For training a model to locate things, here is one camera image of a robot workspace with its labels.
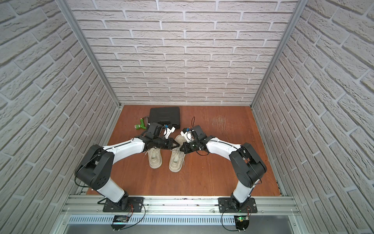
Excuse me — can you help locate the beige sneaker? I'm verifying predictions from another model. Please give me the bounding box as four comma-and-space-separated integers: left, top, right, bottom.
146, 148, 162, 169
169, 135, 187, 173

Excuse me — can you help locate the left corner aluminium post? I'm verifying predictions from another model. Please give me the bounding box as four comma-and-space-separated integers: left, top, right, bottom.
56, 0, 121, 109

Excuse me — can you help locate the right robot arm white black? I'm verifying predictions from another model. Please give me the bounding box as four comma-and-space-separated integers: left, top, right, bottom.
180, 126, 267, 211

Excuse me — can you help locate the black plastic tool case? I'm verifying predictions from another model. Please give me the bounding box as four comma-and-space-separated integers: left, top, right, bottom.
148, 107, 181, 129

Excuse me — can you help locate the right controller board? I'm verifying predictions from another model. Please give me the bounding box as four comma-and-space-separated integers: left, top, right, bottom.
234, 215, 250, 232

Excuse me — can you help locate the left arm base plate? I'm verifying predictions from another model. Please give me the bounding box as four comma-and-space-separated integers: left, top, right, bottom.
103, 197, 144, 213

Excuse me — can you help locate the corner aluminium post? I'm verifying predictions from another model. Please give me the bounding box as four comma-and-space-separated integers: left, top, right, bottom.
56, 0, 121, 109
250, 0, 308, 109

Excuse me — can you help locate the left controller board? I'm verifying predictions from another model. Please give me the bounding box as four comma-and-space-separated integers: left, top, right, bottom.
111, 215, 131, 231

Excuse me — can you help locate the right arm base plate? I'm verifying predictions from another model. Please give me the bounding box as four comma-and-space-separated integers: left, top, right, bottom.
218, 197, 258, 214

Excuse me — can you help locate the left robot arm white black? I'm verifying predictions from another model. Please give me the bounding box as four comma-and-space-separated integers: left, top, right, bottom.
75, 122, 180, 212

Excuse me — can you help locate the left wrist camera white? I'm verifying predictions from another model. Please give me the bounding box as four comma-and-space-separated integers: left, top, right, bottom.
163, 125, 176, 139

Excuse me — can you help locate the aluminium front rail frame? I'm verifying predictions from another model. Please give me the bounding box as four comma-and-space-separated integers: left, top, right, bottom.
52, 195, 307, 234

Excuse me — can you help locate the right corner aluminium post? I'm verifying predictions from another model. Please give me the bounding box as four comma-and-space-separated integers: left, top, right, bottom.
250, 0, 308, 109

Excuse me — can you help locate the green handled tool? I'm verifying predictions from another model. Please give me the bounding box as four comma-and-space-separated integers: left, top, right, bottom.
134, 116, 149, 130

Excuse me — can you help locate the controller board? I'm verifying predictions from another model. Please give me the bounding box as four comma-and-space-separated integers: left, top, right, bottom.
234, 215, 250, 232
111, 215, 131, 231

